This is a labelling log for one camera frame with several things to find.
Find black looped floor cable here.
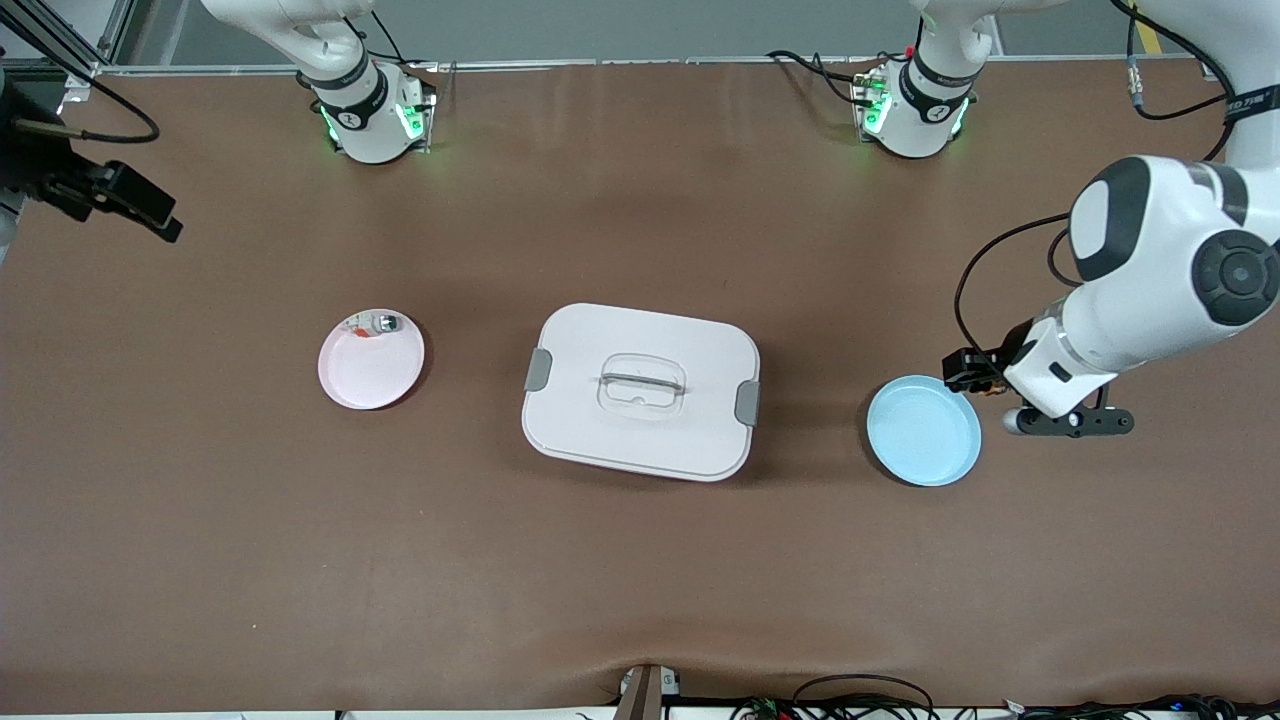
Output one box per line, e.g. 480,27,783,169
793,675,936,720

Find clear lid handle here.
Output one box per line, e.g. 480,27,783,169
598,353,689,421

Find black base cables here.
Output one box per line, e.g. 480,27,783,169
768,48,906,106
340,0,441,71

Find black left base cables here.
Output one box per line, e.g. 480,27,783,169
768,48,906,106

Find black right base cables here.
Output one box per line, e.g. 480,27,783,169
340,0,441,71

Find aluminium frame profile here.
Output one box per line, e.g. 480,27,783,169
0,0,136,91

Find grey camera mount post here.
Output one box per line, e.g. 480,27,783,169
613,663,683,720

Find white lidded storage box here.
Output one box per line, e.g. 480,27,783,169
520,302,763,484

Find black floor cable bundle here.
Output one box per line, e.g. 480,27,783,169
1000,693,1280,720

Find light blue round plate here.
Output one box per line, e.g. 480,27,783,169
866,375,983,488

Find pink round plate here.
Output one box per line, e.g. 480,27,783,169
318,308,426,411

